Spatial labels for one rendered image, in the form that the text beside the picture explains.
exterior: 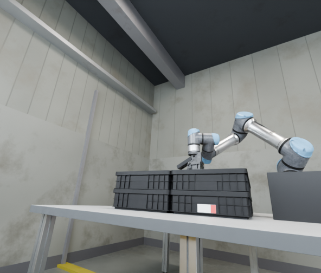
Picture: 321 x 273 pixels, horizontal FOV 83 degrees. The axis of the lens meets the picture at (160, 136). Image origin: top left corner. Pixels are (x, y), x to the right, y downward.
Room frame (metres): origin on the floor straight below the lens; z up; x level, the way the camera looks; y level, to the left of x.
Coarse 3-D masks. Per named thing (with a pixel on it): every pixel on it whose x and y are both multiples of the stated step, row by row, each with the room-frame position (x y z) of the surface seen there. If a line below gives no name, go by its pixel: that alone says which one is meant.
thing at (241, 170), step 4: (220, 168) 0.92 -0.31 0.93; (224, 168) 0.91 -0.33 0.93; (228, 168) 0.91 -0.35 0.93; (232, 168) 0.90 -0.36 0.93; (236, 168) 0.89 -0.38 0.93; (240, 168) 0.88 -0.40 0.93; (244, 168) 0.88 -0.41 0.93; (172, 172) 1.04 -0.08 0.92; (176, 172) 1.03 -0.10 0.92; (180, 172) 1.02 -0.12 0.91; (184, 172) 1.01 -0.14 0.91; (188, 172) 1.00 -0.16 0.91; (192, 172) 0.99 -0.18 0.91; (196, 172) 0.98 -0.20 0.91; (200, 172) 0.97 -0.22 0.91; (204, 172) 0.96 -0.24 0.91; (208, 172) 0.95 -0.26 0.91; (212, 172) 0.94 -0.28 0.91; (216, 172) 0.93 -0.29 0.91; (220, 172) 0.92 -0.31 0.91; (224, 172) 0.91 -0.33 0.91; (228, 172) 0.91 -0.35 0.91; (232, 172) 0.90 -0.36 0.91; (236, 172) 0.89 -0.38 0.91; (240, 172) 0.88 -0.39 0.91; (244, 172) 0.88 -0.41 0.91
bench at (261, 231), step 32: (128, 224) 0.77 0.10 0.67; (160, 224) 0.69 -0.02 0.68; (192, 224) 0.63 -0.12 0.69; (224, 224) 0.62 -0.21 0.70; (256, 224) 0.68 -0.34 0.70; (288, 224) 0.75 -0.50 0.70; (320, 224) 0.84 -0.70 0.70; (32, 256) 1.20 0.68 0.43; (192, 256) 0.68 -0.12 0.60; (256, 256) 1.90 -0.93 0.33; (320, 256) 0.46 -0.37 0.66
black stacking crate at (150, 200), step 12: (120, 192) 1.20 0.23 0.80; (132, 192) 1.16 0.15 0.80; (144, 192) 1.12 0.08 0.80; (156, 192) 1.08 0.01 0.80; (168, 192) 1.06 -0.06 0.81; (120, 204) 1.21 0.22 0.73; (132, 204) 1.16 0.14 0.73; (144, 204) 1.12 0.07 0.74; (156, 204) 1.10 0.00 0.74; (168, 204) 1.07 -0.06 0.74
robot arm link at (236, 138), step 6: (234, 132) 1.29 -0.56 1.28; (228, 138) 1.26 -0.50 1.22; (234, 138) 1.27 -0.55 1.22; (240, 138) 1.28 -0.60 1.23; (222, 144) 1.21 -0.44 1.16; (228, 144) 1.24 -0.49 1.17; (234, 144) 1.29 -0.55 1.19; (216, 150) 1.18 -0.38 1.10; (222, 150) 1.22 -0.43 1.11; (204, 156) 1.16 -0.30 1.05; (210, 156) 1.16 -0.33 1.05; (204, 162) 1.20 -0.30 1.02
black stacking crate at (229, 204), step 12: (180, 192) 1.02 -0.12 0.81; (192, 192) 0.99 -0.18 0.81; (204, 192) 0.96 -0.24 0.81; (216, 192) 0.93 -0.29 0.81; (228, 192) 0.91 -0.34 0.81; (240, 192) 0.89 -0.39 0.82; (180, 204) 1.03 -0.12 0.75; (192, 204) 1.00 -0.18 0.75; (216, 204) 0.95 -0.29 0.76; (228, 204) 0.91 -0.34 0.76; (240, 204) 0.90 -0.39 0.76; (216, 216) 0.95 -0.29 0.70; (228, 216) 0.93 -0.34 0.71; (240, 216) 0.89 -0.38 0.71
